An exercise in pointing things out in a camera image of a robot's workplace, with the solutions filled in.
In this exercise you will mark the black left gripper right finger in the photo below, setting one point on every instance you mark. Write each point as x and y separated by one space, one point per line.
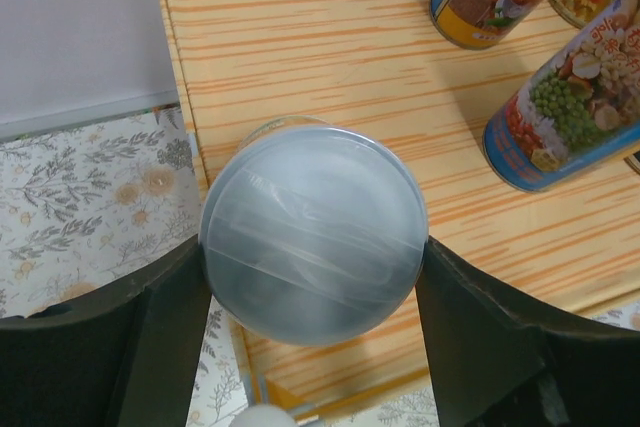
500 357

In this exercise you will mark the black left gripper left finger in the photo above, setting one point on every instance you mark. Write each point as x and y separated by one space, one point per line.
125 354

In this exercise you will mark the orange can clear lid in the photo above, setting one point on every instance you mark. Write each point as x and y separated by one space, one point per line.
312 234

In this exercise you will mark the blue mixed bean can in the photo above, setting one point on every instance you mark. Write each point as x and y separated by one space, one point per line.
581 108

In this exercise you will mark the dark blue soup can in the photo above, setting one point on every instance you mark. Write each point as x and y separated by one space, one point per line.
633 161

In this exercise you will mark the wooden box counter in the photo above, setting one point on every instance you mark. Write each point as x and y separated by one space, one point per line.
381 68

